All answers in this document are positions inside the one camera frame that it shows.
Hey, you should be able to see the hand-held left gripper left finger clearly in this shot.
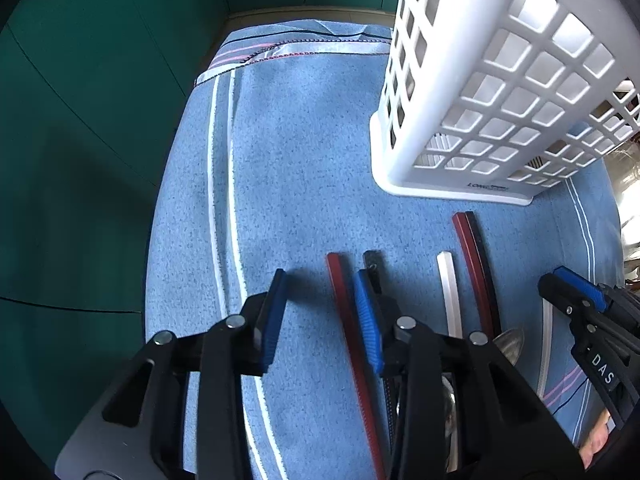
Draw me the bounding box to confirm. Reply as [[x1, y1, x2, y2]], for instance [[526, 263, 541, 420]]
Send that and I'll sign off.
[[54, 268, 290, 480]]

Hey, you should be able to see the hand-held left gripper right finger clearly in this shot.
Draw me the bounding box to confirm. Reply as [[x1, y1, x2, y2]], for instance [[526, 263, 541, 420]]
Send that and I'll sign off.
[[353, 268, 586, 480]]

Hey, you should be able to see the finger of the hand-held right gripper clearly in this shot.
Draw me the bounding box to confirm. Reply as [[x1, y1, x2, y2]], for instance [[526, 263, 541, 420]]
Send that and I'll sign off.
[[554, 266, 640, 322], [537, 273, 628, 431]]

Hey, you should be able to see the white chopstick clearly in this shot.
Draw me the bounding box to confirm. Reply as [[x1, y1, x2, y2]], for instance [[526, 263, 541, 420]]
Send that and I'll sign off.
[[536, 300, 556, 398], [436, 251, 465, 339]]

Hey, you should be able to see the black handled utensil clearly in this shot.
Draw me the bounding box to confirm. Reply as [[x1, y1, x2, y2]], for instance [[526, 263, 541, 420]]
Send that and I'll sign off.
[[361, 249, 401, 480]]

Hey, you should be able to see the metal spoon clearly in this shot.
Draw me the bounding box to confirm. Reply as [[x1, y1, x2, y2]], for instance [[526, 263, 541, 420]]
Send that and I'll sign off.
[[492, 327, 527, 368]]

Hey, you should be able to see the red chopstick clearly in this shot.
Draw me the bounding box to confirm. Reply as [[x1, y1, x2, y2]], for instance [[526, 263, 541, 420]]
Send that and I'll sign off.
[[326, 252, 388, 480], [451, 212, 491, 326]]

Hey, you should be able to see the white plastic utensil basket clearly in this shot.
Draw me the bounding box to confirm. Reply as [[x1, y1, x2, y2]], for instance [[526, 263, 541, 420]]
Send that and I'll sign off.
[[369, 0, 640, 207]]

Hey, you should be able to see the person's right hand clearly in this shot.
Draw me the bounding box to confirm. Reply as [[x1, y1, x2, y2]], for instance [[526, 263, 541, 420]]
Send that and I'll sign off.
[[580, 407, 618, 468]]

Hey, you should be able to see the blue striped towel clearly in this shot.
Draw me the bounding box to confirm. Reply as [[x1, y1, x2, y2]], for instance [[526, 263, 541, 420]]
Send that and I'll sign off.
[[145, 19, 626, 480]]

